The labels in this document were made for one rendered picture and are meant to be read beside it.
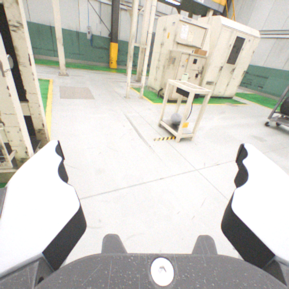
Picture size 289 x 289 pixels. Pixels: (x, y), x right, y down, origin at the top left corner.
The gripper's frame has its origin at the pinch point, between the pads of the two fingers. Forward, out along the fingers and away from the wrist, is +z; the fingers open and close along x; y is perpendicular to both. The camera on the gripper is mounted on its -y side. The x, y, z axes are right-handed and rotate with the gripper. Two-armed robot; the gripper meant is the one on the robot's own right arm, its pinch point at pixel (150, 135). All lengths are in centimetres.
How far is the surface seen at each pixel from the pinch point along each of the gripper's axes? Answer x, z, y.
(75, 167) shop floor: -70, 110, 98
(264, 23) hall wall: 647, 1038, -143
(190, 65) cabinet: 116, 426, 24
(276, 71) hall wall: 691, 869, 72
